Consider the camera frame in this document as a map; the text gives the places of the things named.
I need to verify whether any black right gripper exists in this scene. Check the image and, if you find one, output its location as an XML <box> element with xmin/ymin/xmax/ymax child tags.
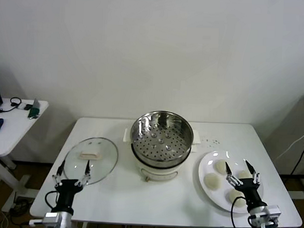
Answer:
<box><xmin>223</xmin><ymin>158</ymin><xmax>268</xmax><ymax>211</ymax></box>

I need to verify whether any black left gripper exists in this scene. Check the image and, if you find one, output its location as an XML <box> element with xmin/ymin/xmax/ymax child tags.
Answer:
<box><xmin>50</xmin><ymin>158</ymin><xmax>92</xmax><ymax>215</ymax></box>

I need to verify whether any white steamed baozi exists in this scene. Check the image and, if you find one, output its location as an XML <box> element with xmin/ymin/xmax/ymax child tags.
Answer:
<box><xmin>237</xmin><ymin>169</ymin><xmax>252</xmax><ymax>180</ymax></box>
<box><xmin>203</xmin><ymin>172</ymin><xmax>223</xmax><ymax>192</ymax></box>
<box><xmin>225</xmin><ymin>187</ymin><xmax>247</xmax><ymax>208</ymax></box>
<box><xmin>214</xmin><ymin>159</ymin><xmax>230</xmax><ymax>175</ymax></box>

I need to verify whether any glass lid with cream handle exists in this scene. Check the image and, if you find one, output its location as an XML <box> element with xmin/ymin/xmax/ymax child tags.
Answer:
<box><xmin>62</xmin><ymin>135</ymin><xmax>120</xmax><ymax>188</ymax></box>

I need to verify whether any perforated steel steamer basket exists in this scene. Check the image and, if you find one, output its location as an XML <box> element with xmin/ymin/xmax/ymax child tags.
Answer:
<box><xmin>129</xmin><ymin>109</ymin><xmax>196</xmax><ymax>170</ymax></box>

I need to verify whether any white round plate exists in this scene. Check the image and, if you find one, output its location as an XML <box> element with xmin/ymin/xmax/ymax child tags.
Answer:
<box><xmin>197</xmin><ymin>149</ymin><xmax>266</xmax><ymax>215</ymax></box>

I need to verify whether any white furniture floor base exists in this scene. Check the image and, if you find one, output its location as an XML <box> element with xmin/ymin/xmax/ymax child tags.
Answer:
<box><xmin>288</xmin><ymin>177</ymin><xmax>304</xmax><ymax>201</ymax></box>

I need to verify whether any green circuit board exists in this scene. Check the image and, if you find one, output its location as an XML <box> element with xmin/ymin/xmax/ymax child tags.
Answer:
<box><xmin>28</xmin><ymin>97</ymin><xmax>41</xmax><ymax>120</ymax></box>

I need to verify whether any white side table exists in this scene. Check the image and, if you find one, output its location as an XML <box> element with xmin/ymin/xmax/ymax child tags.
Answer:
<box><xmin>0</xmin><ymin>97</ymin><xmax>50</xmax><ymax>214</ymax></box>

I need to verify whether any white electric cooking pot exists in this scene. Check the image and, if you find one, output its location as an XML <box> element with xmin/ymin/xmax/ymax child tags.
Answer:
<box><xmin>121</xmin><ymin>126</ymin><xmax>203</xmax><ymax>184</ymax></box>

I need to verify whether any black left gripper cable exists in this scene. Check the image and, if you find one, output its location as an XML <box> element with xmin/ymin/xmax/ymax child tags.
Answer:
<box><xmin>43</xmin><ymin>189</ymin><xmax>59</xmax><ymax>215</ymax></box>

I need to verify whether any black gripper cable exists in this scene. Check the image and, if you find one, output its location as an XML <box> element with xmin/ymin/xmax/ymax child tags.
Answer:
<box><xmin>43</xmin><ymin>189</ymin><xmax>59</xmax><ymax>215</ymax></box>
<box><xmin>230</xmin><ymin>196</ymin><xmax>255</xmax><ymax>228</ymax></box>

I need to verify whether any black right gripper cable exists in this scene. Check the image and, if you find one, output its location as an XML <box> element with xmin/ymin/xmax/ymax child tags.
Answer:
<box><xmin>230</xmin><ymin>196</ymin><xmax>255</xmax><ymax>228</ymax></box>

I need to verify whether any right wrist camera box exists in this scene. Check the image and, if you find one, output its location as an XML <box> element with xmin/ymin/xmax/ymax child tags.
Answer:
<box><xmin>253</xmin><ymin>203</ymin><xmax>282</xmax><ymax>228</ymax></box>

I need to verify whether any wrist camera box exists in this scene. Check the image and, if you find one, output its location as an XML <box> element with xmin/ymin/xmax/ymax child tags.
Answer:
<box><xmin>253</xmin><ymin>203</ymin><xmax>282</xmax><ymax>228</ymax></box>
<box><xmin>28</xmin><ymin>219</ymin><xmax>45</xmax><ymax>228</ymax></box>

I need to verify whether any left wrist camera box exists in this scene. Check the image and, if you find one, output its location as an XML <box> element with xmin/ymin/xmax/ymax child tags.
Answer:
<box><xmin>28</xmin><ymin>219</ymin><xmax>45</xmax><ymax>228</ymax></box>

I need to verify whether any white wall cable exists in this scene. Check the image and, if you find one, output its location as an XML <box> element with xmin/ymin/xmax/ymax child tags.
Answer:
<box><xmin>277</xmin><ymin>128</ymin><xmax>304</xmax><ymax>162</ymax></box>

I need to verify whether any black looped cable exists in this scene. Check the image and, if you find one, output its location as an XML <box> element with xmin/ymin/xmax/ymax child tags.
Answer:
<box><xmin>0</xmin><ymin>95</ymin><xmax>24</xmax><ymax>114</ymax></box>

